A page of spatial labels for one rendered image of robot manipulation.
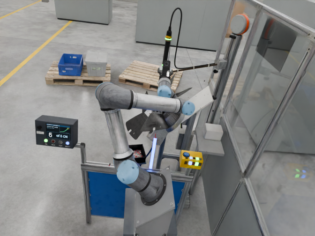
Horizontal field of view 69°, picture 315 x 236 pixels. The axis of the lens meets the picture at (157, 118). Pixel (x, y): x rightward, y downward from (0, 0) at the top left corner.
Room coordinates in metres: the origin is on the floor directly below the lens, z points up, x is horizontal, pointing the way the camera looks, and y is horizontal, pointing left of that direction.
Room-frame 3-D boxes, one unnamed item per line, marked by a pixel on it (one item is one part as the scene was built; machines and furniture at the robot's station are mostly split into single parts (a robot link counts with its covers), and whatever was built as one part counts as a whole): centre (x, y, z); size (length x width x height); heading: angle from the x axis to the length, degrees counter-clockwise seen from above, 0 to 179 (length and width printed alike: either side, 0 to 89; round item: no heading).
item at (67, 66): (4.23, 1.88, 0.25); 0.60 x 0.41 x 0.22; 14
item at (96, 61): (4.35, 1.39, 0.31); 0.60 x 0.42 x 0.33; 14
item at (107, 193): (1.25, 0.09, 0.45); 0.82 x 0.02 x 0.66; 93
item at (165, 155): (1.77, -0.20, 0.56); 0.19 x 0.04 x 0.04; 93
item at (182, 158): (1.27, -0.30, 1.02); 0.16 x 0.10 x 0.11; 93
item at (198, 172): (1.76, -0.53, 0.42); 0.04 x 0.04 x 0.83; 3
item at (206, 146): (1.76, -0.53, 0.85); 0.36 x 0.24 x 0.03; 3
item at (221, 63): (2.00, -0.48, 1.54); 0.10 x 0.07 x 0.09; 128
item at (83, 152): (1.23, 0.52, 0.96); 0.03 x 0.03 x 0.20; 3
